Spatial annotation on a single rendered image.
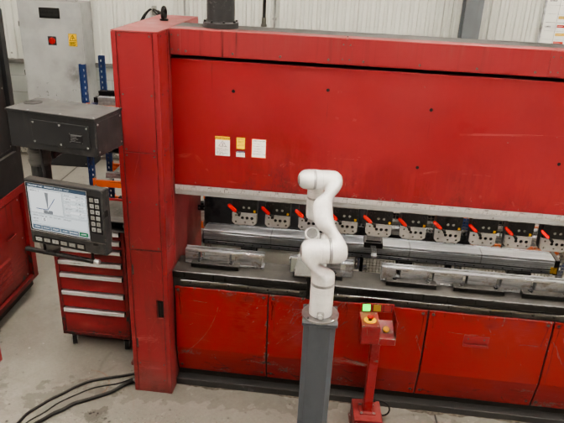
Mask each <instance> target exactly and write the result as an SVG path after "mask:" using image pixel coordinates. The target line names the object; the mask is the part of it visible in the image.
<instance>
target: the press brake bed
mask: <svg viewBox="0 0 564 423"><path fill-rule="evenodd" d="M174 297H175V343H176V351H177V357H178V363H179V367H180V372H179V374H178V376H177V384H190V385H198V386H206V387H213V388H222V389H235V390H241V391H248V392H256V393H264V394H280V395H289V396H295V397H299V388H300V364H301V351H302V338H303V326H302V309H303V305H304V304H309V303H310V300H307V299H306V290H303V289H295V288H285V287H277V286H267V285H251V284H242V283H233V282H224V281H215V280H206V279H189V278H180V277H174ZM361 302H363V303H379V304H394V311H395V315H396V318H397V322H398V328H397V334H396V341H395V346H389V345H380V349H379V361H378V368H377V375H376V381H375V388H374V395H373V398H374V399H376V400H382V401H383V402H386V403H387V404H388V405H389V407H392V408H400V409H408V410H427V411H433V412H441V413H446V414H457V415H468V416H475V417H483V418H490V419H500V420H516V421H521V422H529V423H564V314H558V313H550V312H540V311H523V310H515V309H505V308H497V307H487V306H479V305H462V304H452V303H444V302H435V301H426V300H409V299H400V298H391V297H382V296H373V295H356V294H347V293H338V292H334V296H333V306H337V310H338V313H339V317H338V327H337V328H336V332H335V341H334V350H333V359H332V377H331V386H330V395H329V400H334V401H340V402H347V403H351V402H352V399H363V393H364V386H365V379H366V372H367V365H368V352H369V345H370V344H360V340H359V335H358V319H359V312H360V305H361V304H360V303H361ZM464 335H468V336H476V337H489V342H488V349H487V348H478V347H464V346H463V345H462V342H463V338H464Z"/></svg>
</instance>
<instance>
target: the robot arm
mask: <svg viewBox="0 0 564 423"><path fill-rule="evenodd" d="M342 183H343V180H342V176H341V175H340V174H339V173H338V172H337V171H334V170H302V171H301V172H300V173H299V175H298V184H299V186H300V187H301V188H303V189H307V199H306V217H307V218H308V219H309V220H311V221H313V222H315V224H316V226H317V228H318V229H319V230H320V231H322V232H319V231H318V229H317V228H315V227H308V228H307V229H306V230H305V241H304V242H303V243H302V244H301V246H300V250H299V251H300V256H301V258H302V260H303V262H304V263H305V265H306V266H307V267H308V268H309V270H310V271H311V291H310V303H309V304H308V305H306V306H305V307H304V308H303V309H302V316H303V318H304V319H305V320H307V321H308V322H310V323H313V324H317V325H328V324H332V323H333V322H335V321H336V320H337V319H338V317H339V313H338V310H337V309H336V308H335V307H333V296H334V287H335V273H334V272H333V271H332V270H331V269H329V268H327V267H325V266H323V265H321V264H339V263H342V262H344V261H345V260H346V259H347V256H348V248H347V244H346V242H345V241H344V239H343V237H342V235H341V234H340V232H339V231H338V230H337V228H336V225H335V222H334V219H333V210H332V201H333V198H334V197H335V195H336V194H337V193H338V192H339V191H340V190H341V188H342Z"/></svg>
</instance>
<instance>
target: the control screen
mask: <svg viewBox="0 0 564 423"><path fill-rule="evenodd" d="M26 184H27V190H28V196H29V208H30V214H31V220H32V226H33V228H35V229H39V230H45V231H49V232H57V233H62V234H67V235H71V236H76V237H81V238H89V239H90V234H89V226H88V217H87V208H86V193H85V192H83V191H73V190H68V189H63V188H58V187H53V186H47V185H37V184H32V183H27V182H26ZM42 217H44V218H47V222H43V221H42Z"/></svg>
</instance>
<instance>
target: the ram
mask: <svg viewBox="0 0 564 423"><path fill-rule="evenodd" d="M170 60H171V86H172V112H173V139H174V165H175V184H177V185H197V186H207V187H217V188H228V189H239V190H249V191H269V192H279V193H290V194H301V195H307V189H303V188H301V187H300V186H299V184H298V175H299V173H300V172H301V171H302V170H334V171H337V172H338V173H339V174H340V175H341V176H342V180H343V182H342V188H341V190H340V191H339V192H338V193H337V194H336V195H335V197H341V198H352V199H363V200H373V201H392V202H404V203H414V204H424V205H435V206H454V207H465V208H476V209H486V210H496V211H507V212H527V213H538V214H548V215H558V216H564V80H557V79H543V78H529V77H515V76H489V75H475V74H462V73H448V72H434V71H420V70H394V69H380V68H367V67H352V66H339V65H313V64H299V63H285V62H272V61H257V60H231V59H218V58H204V57H190V56H177V55H175V56H173V57H172V58H170ZM216 136H223V137H230V156H223V155H216ZM237 138H245V149H237ZM252 138H256V139H266V159H260V158H251V150H252ZM237 151H243V152H245V157H236V152H237ZM175 194H184V195H194V196H214V197H224V198H234V199H244V200H255V201H275V202H285V203H295V204H306V200H300V199H290V198H279V197H268V196H249V195H239V194H228V193H218V192H207V191H188V190H177V189H176V188H175ZM332 206H335V207H346V208H356V209H366V210H376V211H387V212H407V213H417V214H427V215H437V216H448V217H467V218H477V219H488V220H498V221H508V222H528V223H539V224H549V225H559V226H564V221H556V220H545V219H534V218H524V217H505V216H495V215H484V214H473V213H463V212H453V211H432V210H422V209H412V208H402V207H392V206H371V205H361V204H351V203H341V202H333V203H332Z"/></svg>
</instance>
